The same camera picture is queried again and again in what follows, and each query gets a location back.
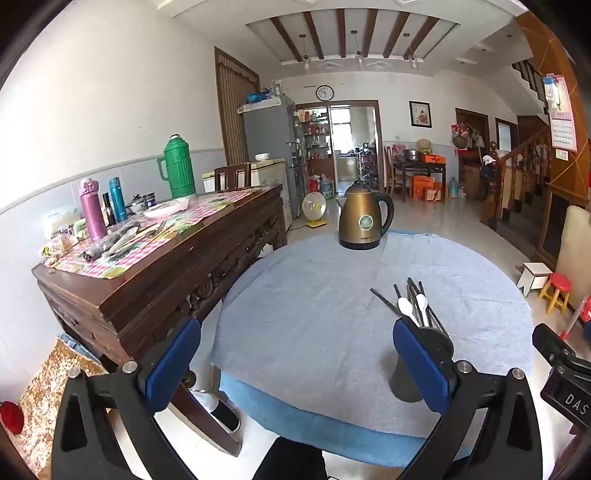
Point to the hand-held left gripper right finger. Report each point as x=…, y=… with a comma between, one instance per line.
x=422, y=364

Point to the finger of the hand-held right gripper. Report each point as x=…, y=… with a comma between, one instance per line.
x=551, y=344

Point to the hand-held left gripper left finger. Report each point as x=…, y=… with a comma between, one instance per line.
x=173, y=364

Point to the dark grey utensil holder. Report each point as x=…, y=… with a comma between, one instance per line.
x=406, y=383

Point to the dark wooden chopstick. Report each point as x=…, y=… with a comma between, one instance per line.
x=397, y=293
x=409, y=288
x=432, y=308
x=414, y=287
x=385, y=302

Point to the white plastic spoon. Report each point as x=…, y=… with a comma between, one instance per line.
x=404, y=305
x=421, y=302

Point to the red and yellow stool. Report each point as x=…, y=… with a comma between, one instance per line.
x=559, y=282

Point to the small white stool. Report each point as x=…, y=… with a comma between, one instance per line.
x=533, y=274

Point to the carved dark wooden sideboard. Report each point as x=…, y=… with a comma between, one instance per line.
x=152, y=286

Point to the blue-grey tablecloth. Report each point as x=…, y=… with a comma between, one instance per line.
x=314, y=314

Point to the golden patterned cloth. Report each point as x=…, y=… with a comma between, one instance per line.
x=46, y=397

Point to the pile of metal cutlery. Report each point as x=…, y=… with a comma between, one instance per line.
x=124, y=240

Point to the white plate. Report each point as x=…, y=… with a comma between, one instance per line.
x=166, y=208

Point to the bronze electric kettle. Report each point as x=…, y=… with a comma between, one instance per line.
x=364, y=217

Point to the pink checkered cloth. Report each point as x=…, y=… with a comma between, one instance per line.
x=203, y=207

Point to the plastic food bags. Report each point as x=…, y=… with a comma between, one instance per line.
x=62, y=242

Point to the dark glass bottle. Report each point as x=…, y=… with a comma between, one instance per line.
x=108, y=210

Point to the wooden staircase railing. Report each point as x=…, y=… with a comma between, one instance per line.
x=521, y=175

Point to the red round object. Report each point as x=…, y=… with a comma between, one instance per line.
x=10, y=417

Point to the pink water bottle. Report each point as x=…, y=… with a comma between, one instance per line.
x=93, y=212

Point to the teal water bottle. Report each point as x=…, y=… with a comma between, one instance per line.
x=118, y=201

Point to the large orange box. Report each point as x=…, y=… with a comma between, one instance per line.
x=427, y=189

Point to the blue water jug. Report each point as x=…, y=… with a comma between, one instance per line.
x=453, y=188

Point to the yellow fan heater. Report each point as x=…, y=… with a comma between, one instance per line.
x=314, y=205

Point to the green thermos jug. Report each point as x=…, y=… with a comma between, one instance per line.
x=179, y=170

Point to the wooden chair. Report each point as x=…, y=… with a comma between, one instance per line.
x=233, y=177

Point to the dark wooden side table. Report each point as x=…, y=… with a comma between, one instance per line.
x=425, y=167

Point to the flat orange box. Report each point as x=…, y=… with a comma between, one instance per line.
x=434, y=158

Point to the metal basin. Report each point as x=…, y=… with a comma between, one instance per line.
x=411, y=155

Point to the white chest freezer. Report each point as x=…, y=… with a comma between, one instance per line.
x=270, y=177

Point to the woven basket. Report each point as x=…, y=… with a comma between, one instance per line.
x=423, y=146

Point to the grey refrigerator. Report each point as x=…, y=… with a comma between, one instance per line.
x=268, y=138

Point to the kitchen shelf with bottles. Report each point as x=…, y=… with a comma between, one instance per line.
x=314, y=134

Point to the wooden door with curtain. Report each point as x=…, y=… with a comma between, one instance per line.
x=235, y=106

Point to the pendant ceiling lamp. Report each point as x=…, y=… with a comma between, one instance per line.
x=306, y=62
x=412, y=61
x=360, y=62

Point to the wall calendar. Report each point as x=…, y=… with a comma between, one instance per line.
x=564, y=124

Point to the framed wall picture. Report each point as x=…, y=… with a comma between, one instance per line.
x=420, y=114

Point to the wooden doorway frame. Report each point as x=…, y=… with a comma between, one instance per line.
x=339, y=103

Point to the round wall clock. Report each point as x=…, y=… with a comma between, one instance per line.
x=324, y=93

